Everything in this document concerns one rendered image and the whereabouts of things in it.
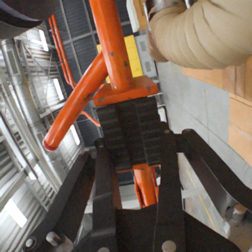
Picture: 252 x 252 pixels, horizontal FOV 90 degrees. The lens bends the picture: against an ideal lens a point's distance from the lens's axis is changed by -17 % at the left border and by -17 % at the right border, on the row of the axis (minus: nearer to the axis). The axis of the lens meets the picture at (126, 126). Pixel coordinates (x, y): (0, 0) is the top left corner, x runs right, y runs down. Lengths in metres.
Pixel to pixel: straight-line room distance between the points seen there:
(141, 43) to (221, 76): 7.33
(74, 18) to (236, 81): 11.84
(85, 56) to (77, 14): 3.00
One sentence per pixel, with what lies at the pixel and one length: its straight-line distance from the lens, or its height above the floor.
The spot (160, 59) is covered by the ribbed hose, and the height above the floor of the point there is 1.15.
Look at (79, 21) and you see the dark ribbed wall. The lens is 11.70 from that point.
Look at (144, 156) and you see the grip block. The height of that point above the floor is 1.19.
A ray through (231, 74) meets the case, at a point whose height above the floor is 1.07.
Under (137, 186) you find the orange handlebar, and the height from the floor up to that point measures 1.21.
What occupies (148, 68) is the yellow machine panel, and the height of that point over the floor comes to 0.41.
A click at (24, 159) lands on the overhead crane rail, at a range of 2.66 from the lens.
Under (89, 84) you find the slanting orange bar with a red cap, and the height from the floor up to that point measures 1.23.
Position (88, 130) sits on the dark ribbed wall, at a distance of 11.87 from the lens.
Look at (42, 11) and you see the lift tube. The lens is 0.23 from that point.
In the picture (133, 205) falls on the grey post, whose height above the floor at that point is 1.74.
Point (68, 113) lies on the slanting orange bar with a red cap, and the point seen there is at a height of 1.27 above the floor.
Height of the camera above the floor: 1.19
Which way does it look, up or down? 7 degrees up
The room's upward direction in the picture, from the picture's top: 103 degrees counter-clockwise
